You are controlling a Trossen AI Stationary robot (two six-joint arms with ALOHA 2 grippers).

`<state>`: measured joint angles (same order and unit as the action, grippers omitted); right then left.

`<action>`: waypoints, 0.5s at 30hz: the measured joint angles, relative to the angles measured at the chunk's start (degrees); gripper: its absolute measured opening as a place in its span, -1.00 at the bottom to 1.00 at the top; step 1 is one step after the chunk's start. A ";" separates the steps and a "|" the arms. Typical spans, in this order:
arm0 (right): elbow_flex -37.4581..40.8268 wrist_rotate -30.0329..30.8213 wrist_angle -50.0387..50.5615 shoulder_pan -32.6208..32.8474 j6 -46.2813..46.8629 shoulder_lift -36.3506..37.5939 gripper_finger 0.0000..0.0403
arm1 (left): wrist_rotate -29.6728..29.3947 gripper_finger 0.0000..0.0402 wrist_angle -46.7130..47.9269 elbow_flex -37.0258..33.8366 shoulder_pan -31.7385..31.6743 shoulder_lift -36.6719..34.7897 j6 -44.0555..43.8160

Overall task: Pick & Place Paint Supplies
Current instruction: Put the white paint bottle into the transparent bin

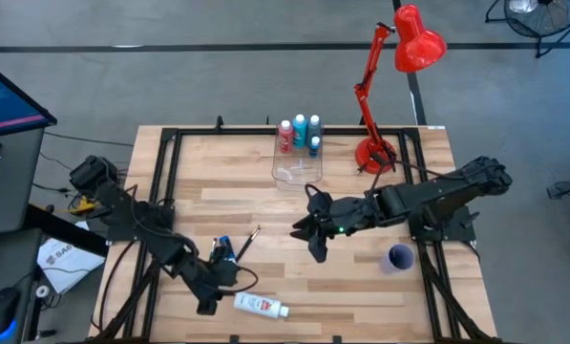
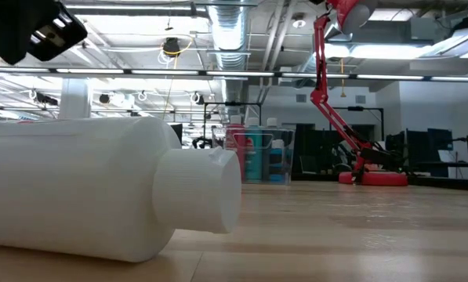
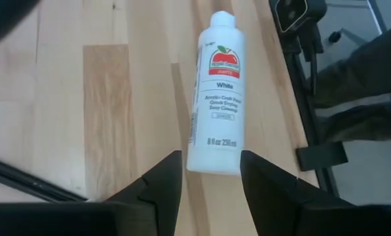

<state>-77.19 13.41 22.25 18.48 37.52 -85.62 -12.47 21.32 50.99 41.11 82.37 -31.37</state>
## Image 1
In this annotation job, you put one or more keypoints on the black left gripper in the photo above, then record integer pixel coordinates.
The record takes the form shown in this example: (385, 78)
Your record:
(205, 279)

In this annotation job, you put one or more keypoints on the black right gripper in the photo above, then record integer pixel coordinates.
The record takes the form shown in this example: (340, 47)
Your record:
(351, 212)

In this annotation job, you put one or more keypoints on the large white paint bottle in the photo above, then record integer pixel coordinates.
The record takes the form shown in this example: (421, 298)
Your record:
(258, 304)

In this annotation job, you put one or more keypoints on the clear plastic bin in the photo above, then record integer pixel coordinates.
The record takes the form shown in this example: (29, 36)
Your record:
(296, 179)

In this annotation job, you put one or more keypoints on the small blue paint bottle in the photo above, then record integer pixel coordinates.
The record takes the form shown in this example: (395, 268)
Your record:
(314, 149)

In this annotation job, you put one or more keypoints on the large red paint bottle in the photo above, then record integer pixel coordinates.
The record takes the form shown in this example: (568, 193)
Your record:
(285, 141)

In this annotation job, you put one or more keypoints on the large teal paint bottle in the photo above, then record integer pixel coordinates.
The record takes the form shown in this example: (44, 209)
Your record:
(299, 134)

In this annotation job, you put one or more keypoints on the large grey paint bottle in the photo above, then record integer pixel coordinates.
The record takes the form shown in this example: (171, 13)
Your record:
(314, 126)

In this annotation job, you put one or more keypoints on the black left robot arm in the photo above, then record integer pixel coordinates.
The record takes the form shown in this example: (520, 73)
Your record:
(136, 220)

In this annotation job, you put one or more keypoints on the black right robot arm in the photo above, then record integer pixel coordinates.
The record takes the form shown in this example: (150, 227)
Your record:
(437, 191)

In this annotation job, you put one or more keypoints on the small navy paint bottle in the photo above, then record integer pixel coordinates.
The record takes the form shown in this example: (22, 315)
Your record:
(226, 246)

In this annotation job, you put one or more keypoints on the translucent purple plastic cup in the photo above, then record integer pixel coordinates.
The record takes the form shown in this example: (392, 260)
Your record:
(387, 266)

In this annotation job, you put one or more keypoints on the white printed booklet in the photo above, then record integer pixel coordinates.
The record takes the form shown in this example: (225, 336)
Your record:
(69, 263)

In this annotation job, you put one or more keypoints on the yellow plug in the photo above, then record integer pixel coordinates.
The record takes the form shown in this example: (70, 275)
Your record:
(84, 206)

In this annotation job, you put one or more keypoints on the white tape roll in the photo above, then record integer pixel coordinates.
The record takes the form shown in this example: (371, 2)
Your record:
(43, 291)

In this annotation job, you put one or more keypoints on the black computer mouse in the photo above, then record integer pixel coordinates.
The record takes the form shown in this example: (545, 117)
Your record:
(0, 310)

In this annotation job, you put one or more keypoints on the red desk lamp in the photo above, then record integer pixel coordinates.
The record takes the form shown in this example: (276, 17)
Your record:
(415, 43)

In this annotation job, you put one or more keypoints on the computer monitor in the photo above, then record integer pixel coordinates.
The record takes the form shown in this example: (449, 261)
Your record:
(3, 105)

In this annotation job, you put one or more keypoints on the black floor fan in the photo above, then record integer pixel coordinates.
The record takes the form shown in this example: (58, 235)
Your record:
(542, 16)

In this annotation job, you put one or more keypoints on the black aluminium table frame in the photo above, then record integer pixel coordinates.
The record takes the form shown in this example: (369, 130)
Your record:
(227, 131)

